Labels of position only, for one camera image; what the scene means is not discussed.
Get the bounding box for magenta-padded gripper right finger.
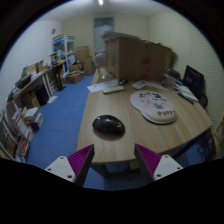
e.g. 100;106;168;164
133;143;184;184

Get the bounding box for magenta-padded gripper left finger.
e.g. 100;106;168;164
44;143;96;187

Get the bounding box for black computer mouse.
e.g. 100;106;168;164
92;114;126;137

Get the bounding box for white cartoon print mouse pad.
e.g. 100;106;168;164
129;89;178;125

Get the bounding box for shelf unit with books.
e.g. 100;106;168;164
0;99;44;164

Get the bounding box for black pen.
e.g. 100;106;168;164
177;92;195;105

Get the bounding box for open white notebook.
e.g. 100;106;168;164
173;83;200;103

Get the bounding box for white paper sheet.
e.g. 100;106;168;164
145;81;169;91
87;79;120;94

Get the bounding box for cluttered wooden side desk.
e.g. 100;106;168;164
6;61;66;108

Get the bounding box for open cardboard box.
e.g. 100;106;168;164
65;70;86;84

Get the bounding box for dark monitor screen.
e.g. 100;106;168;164
182;65;205;98

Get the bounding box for long white remote control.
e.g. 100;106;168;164
102;85;125;95

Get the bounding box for clear glass jar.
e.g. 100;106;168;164
94;49;110;80

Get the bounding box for stacked cardboard boxes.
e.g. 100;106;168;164
74;45;98;76

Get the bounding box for large brown cardboard box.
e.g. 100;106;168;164
103;35;174;82

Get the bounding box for blue white display cabinet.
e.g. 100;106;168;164
52;34;76;73

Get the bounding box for grey door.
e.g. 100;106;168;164
93;17;115;54

